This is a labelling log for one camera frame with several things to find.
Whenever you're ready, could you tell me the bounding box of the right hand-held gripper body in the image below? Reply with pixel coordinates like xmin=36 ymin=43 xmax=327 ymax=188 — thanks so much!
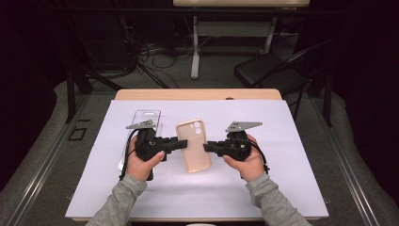
xmin=215 ymin=121 xmax=263 ymax=163

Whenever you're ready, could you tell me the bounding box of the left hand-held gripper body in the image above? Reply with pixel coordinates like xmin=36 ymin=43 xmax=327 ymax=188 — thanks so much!
xmin=125 ymin=119 xmax=173 ymax=163

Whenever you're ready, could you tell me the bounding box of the beige phone case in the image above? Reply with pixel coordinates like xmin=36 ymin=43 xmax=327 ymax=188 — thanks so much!
xmin=175 ymin=118 xmax=213 ymax=174

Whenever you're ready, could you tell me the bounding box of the clear plastic packaging tray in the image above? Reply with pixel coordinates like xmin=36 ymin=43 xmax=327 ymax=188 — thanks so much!
xmin=117 ymin=109 xmax=164 ymax=172

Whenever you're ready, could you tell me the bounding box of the person's right hand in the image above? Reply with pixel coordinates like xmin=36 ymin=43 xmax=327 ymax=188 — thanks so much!
xmin=223 ymin=134 xmax=266 ymax=183

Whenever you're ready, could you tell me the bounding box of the person's left hand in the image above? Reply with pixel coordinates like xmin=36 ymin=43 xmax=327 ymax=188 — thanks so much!
xmin=126 ymin=136 xmax=167 ymax=182

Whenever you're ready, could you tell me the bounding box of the white table board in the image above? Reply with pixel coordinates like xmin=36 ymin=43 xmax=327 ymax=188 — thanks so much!
xmin=64 ymin=99 xmax=330 ymax=220

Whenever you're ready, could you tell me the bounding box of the wooden table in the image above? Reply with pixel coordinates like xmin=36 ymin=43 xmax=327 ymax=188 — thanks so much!
xmin=71 ymin=88 xmax=321 ymax=223

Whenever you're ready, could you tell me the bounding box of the black folding chair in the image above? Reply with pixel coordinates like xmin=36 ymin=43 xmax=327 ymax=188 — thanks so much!
xmin=233 ymin=37 xmax=338 ymax=121

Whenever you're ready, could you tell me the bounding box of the black metal stand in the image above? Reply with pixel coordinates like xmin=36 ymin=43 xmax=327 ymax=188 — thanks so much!
xmin=64 ymin=67 xmax=125 ymax=124

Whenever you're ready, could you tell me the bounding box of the white-legged desk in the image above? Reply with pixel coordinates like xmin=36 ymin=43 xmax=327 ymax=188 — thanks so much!
xmin=172 ymin=0 xmax=310 ymax=80

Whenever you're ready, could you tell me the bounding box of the dark curtain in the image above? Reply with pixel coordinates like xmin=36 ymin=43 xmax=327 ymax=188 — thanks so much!
xmin=0 ymin=0 xmax=69 ymax=192
xmin=328 ymin=0 xmax=399 ymax=205

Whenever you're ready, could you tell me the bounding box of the black horizontal metal bar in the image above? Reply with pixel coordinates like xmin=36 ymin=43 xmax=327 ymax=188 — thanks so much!
xmin=46 ymin=7 xmax=349 ymax=17

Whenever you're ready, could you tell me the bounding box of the right hand-held gripper black cable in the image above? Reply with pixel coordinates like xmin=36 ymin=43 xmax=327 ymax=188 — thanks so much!
xmin=247 ymin=139 xmax=271 ymax=174

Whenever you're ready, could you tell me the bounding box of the hand-held gripper black cable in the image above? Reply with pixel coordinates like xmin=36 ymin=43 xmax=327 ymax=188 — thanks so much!
xmin=119 ymin=129 xmax=139 ymax=182
xmin=247 ymin=139 xmax=271 ymax=174

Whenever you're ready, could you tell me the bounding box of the left hand-held gripper black cable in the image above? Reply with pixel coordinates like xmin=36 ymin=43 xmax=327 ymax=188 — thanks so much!
xmin=119 ymin=129 xmax=139 ymax=182

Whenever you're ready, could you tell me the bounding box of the bundle of floor cables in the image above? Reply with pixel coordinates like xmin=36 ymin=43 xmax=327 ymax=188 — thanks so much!
xmin=120 ymin=15 xmax=215 ymax=89

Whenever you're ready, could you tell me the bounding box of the aluminium floor rail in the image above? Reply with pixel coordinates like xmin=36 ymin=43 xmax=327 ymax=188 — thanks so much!
xmin=4 ymin=93 xmax=93 ymax=226
xmin=310 ymin=95 xmax=380 ymax=226

